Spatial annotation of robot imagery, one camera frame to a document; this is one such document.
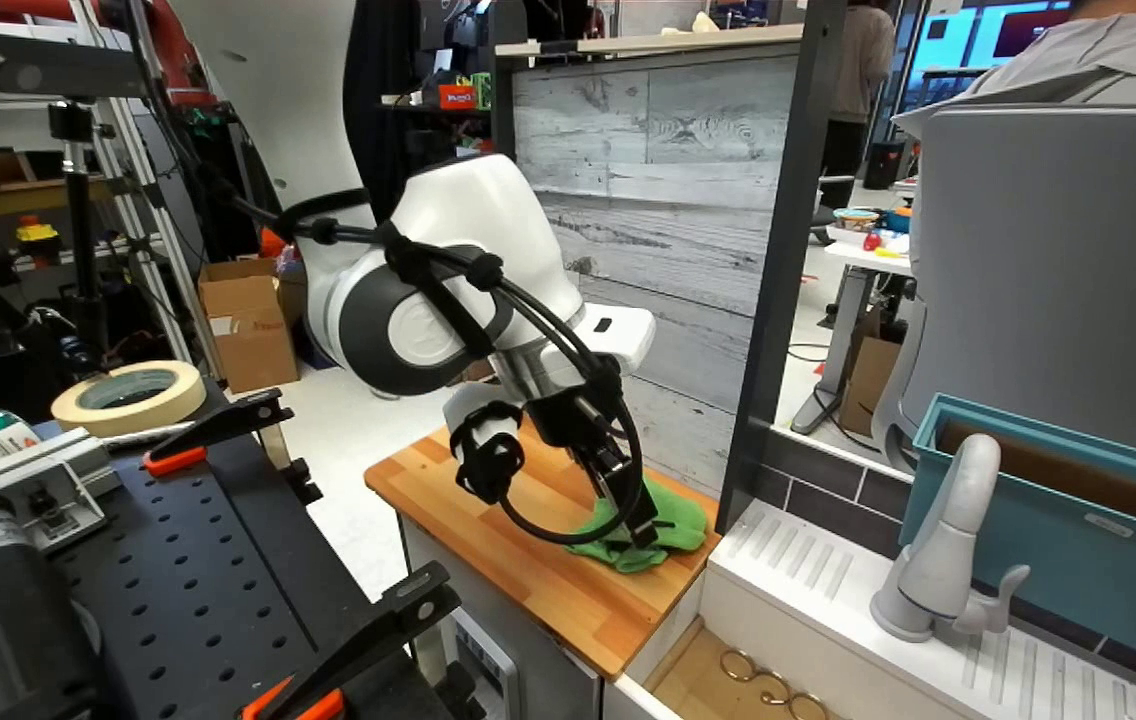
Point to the black perforated board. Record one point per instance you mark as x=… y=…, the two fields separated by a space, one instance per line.
x=209 y=585

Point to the wooden counter top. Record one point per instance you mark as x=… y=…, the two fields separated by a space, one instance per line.
x=513 y=562

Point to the aluminium extrusion rail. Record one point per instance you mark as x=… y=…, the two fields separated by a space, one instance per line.
x=49 y=485

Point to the black camera stand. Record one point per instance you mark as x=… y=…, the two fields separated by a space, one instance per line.
x=79 y=225

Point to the large grey box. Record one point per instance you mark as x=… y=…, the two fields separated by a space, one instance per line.
x=1061 y=267

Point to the grey cabinet with drawers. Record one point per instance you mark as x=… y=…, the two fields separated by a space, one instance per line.
x=502 y=643

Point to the white sink unit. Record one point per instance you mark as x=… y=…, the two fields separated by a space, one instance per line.
x=809 y=585

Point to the small red box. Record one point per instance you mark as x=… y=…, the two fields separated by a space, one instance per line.
x=458 y=96

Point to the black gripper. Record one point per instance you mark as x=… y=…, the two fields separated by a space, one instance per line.
x=578 y=416

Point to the computer monitor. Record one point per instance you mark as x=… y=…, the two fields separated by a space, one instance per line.
x=969 y=37

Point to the person in grey shirt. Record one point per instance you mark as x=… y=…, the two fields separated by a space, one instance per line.
x=1103 y=55

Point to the open cardboard box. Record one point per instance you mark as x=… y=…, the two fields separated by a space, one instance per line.
x=249 y=327

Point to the white round table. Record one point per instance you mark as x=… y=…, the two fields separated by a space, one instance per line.
x=861 y=267

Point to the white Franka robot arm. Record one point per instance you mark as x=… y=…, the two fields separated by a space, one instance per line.
x=461 y=215

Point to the teal storage bin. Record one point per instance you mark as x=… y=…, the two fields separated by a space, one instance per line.
x=1049 y=535

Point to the masking tape roll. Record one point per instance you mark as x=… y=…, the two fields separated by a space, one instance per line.
x=130 y=397

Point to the orange black bar clamp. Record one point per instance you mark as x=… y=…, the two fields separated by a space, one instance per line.
x=355 y=645
x=215 y=433

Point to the small yellow object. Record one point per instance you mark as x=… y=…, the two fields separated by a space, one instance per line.
x=38 y=235

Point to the dark grey tile backsplash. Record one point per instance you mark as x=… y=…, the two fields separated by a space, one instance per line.
x=829 y=501

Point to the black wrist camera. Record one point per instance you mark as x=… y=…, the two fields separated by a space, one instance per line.
x=486 y=444

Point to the grey wood-print panel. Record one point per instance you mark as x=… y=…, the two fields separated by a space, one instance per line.
x=672 y=161

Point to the cardboard box under table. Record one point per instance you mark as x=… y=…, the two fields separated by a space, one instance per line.
x=875 y=382

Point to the grey toy faucet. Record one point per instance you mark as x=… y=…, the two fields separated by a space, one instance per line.
x=948 y=546

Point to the black stereo camera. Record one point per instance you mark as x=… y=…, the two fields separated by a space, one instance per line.
x=35 y=61

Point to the black frame post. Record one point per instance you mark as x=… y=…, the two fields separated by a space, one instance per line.
x=782 y=267

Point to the green cloth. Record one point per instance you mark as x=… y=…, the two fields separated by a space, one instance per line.
x=683 y=522

